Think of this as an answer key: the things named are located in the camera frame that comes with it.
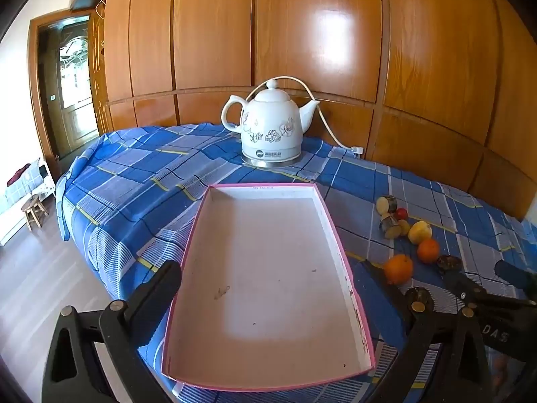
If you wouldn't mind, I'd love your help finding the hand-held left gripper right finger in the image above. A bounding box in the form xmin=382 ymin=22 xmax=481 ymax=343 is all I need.
xmin=361 ymin=260 xmax=493 ymax=403

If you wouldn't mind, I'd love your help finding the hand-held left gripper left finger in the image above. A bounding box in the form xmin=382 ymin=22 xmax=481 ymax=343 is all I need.
xmin=42 ymin=260 xmax=183 ymax=403

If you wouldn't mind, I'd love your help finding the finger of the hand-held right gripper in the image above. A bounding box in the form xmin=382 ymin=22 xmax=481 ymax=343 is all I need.
xmin=494 ymin=259 xmax=537 ymax=304
xmin=438 ymin=271 xmax=488 ymax=301

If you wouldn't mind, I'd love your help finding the dark brown mangosteen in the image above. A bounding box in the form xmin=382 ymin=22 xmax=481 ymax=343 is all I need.
xmin=436 ymin=255 xmax=463 ymax=277

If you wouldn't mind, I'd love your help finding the orange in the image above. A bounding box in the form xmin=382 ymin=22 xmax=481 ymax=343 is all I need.
xmin=417 ymin=238 xmax=440 ymax=264
xmin=384 ymin=254 xmax=414 ymax=285

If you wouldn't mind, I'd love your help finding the eggplant piece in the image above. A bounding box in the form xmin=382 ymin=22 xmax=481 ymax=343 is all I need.
xmin=379 ymin=215 xmax=401 ymax=240
xmin=375 ymin=195 xmax=399 ymax=216

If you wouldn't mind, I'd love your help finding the pink-edged white cardboard box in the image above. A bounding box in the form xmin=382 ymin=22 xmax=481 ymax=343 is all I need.
xmin=161 ymin=182 xmax=377 ymax=391

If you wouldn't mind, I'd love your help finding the blue plaid cloth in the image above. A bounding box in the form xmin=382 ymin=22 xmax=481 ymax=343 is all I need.
xmin=56 ymin=122 xmax=537 ymax=403

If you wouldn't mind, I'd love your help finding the small wooden stool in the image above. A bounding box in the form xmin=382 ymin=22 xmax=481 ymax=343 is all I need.
xmin=21 ymin=195 xmax=49 ymax=231

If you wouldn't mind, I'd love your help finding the white bench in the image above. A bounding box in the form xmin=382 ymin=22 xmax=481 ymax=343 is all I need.
xmin=0 ymin=157 xmax=57 ymax=246

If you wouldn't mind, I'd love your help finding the metal kettle base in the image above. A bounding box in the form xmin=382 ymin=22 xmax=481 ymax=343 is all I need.
xmin=241 ymin=151 xmax=301 ymax=168

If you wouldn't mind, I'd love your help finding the wooden door with glass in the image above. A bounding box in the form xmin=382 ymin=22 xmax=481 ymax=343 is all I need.
xmin=29 ymin=8 xmax=105 ymax=164

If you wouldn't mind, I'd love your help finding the white floral ceramic kettle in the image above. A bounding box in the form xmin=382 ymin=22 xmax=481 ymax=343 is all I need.
xmin=221 ymin=79 xmax=322 ymax=162

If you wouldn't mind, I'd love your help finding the wooden wardrobe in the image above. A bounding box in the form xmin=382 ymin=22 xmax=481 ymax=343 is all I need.
xmin=69 ymin=0 xmax=537 ymax=219

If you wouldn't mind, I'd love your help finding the white power cable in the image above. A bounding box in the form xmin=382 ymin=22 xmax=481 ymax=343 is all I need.
xmin=244 ymin=76 xmax=355 ymax=152

